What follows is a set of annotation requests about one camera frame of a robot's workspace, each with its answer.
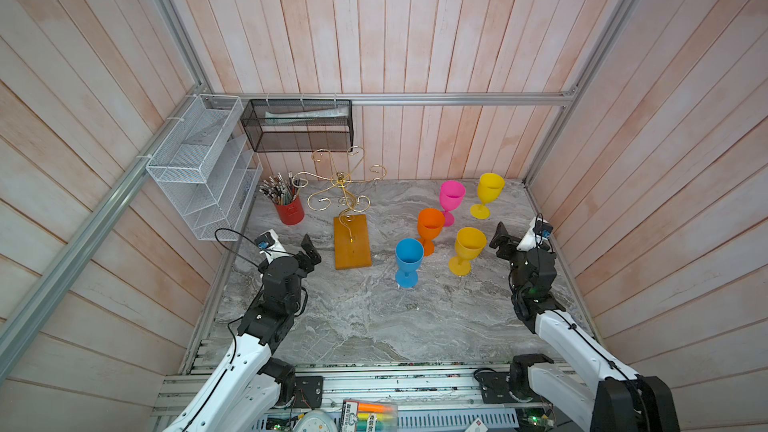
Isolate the dark yellow wine glass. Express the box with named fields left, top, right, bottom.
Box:
left=449, top=227, right=487, bottom=277

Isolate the light yellow wine glass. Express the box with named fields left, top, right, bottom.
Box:
left=470, top=172, right=505, bottom=220

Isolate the pink wine glass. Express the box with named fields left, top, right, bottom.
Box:
left=439, top=180, right=466, bottom=227

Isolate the orange wine glass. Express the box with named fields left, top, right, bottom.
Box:
left=417, top=208, right=445, bottom=256

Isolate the blue wine glass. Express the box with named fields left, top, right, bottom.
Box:
left=395, top=238, right=424, bottom=288

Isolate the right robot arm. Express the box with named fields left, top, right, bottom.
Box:
left=489, top=216, right=680, bottom=431

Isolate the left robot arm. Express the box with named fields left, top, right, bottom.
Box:
left=166, top=231, right=322, bottom=431

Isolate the gold wine glass rack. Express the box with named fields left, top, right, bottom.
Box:
left=291, top=145, right=387, bottom=270

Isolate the red pen cup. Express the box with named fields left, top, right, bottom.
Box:
left=275, top=194, right=305, bottom=226

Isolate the pens bundle in cup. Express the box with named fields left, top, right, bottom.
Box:
left=259, top=172, right=299, bottom=206

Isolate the white round device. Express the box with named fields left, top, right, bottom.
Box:
left=292, top=410, right=338, bottom=432

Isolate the highlighter marker box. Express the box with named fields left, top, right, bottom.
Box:
left=338, top=399, right=398, bottom=432

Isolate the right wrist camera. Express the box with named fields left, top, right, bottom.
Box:
left=516, top=214, right=553, bottom=252

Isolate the white mesh wall organizer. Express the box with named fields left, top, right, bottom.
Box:
left=147, top=94, right=263, bottom=243

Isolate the black mesh wall basket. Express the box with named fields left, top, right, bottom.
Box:
left=240, top=98, right=355, bottom=153

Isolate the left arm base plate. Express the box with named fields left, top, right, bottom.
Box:
left=241, top=374, right=325, bottom=411

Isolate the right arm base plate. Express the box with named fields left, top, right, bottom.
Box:
left=473, top=367, right=553, bottom=405

